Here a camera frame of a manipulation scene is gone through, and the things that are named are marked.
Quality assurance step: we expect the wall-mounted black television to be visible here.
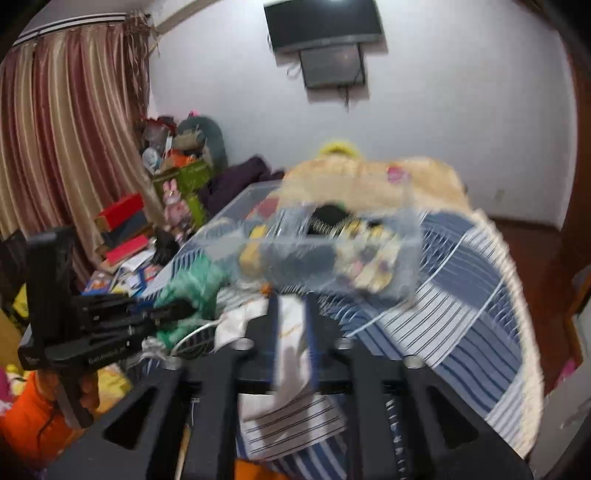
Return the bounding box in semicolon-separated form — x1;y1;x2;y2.
263;0;385;52

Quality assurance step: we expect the white striped cloth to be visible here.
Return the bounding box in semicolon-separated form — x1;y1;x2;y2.
237;394;350;462

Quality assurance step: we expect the yellow blanket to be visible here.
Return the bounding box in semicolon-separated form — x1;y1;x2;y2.
95;364;136;409

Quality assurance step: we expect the person's left hand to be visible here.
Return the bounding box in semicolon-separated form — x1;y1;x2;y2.
80;368;102;413

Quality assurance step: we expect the pile of books and papers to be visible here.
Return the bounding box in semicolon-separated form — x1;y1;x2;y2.
82;258;164;297

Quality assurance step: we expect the grey-green plush toy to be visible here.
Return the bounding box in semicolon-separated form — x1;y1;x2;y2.
177;115;228;172

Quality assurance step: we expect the person's left forearm orange sleeve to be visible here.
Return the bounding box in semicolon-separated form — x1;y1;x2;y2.
0;369;88;468

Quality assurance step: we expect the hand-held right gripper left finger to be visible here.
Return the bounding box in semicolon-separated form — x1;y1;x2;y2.
46;294;281;480

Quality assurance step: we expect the dark purple cloth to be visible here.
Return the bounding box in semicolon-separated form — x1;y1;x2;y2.
202;156;284;215

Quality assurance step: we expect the small black wall screen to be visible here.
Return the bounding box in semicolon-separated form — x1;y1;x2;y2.
298;45;367;89

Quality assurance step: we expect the yellow soft item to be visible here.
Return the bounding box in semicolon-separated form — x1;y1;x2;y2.
239;225;270;280

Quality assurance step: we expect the striped brown curtain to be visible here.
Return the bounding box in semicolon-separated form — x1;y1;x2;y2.
0;13;160;282

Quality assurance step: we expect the white cabinet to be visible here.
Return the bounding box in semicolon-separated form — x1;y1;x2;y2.
542;314;591;464

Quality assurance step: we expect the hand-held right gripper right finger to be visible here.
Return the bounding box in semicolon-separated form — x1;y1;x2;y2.
303;294;536;480

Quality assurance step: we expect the red box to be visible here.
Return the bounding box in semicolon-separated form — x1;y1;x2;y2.
94;193;145;232

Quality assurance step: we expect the clear plastic storage box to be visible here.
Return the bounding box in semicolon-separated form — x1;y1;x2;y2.
193;179;424;304

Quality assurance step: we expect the pink rabbit toy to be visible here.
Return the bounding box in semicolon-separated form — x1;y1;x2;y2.
163;179;191;228

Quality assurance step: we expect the black cloth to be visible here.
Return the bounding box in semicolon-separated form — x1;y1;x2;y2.
313;204;353;237

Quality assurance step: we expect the green cardboard box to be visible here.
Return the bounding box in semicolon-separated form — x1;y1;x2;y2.
154;159;214;223

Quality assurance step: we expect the green plush cloth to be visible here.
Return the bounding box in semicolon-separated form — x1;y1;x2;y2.
154;262;228;352

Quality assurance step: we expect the black object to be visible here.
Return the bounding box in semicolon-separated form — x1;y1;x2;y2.
154;228;180;265

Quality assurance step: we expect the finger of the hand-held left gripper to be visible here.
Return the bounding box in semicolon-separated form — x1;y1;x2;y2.
78;323;160;348
76;297;196;325

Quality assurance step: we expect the dark cloth with white trim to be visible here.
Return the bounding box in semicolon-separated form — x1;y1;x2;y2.
168;320;219;359

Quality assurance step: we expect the yellow plush toy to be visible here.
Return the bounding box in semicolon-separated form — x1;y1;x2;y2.
318;141;362;160

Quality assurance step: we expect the patterned cloth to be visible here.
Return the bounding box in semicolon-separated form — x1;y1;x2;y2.
336;220;403;293

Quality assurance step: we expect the red book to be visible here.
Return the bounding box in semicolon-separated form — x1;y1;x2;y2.
103;235;152;266

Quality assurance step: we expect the blue striped bed sheet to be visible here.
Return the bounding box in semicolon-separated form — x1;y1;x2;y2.
139;208;513;480

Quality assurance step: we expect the beige fleece blanket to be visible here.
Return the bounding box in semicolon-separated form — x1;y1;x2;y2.
281;156;546;459

